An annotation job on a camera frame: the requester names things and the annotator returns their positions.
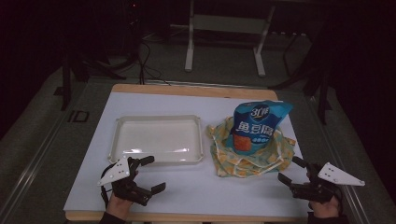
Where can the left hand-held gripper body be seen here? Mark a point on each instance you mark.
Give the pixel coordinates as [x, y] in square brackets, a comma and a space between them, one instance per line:
[120, 171]

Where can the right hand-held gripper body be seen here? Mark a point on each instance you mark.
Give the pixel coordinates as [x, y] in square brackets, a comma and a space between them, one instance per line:
[333, 175]

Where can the cream plastic tray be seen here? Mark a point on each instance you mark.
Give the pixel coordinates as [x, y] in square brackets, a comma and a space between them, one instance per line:
[158, 138]

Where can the yellow patterned cloth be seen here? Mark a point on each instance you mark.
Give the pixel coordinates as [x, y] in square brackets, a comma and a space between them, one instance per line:
[249, 165]

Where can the blue snack bag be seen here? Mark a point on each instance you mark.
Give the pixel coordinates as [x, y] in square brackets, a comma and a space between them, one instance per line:
[253, 130]

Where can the person's right hand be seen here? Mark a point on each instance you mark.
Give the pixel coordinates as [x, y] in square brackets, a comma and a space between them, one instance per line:
[325, 210]

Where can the person's left hand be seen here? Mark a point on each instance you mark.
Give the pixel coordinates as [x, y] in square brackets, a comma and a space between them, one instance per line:
[118, 207]

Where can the white table mat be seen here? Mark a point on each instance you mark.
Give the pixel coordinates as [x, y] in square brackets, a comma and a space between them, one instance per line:
[193, 193]

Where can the black metal stand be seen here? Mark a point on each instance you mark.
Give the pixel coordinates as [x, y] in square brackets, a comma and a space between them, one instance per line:
[66, 84]
[322, 93]

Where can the white metal stand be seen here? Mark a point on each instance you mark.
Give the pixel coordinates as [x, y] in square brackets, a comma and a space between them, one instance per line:
[229, 24]

